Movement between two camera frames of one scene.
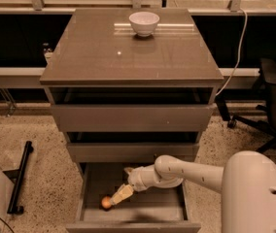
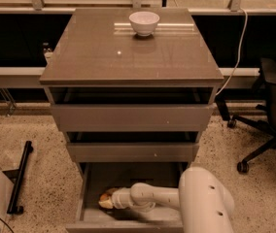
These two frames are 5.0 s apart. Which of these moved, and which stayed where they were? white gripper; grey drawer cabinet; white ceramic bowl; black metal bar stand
Moved: white gripper
Stayed: black metal bar stand; white ceramic bowl; grey drawer cabinet
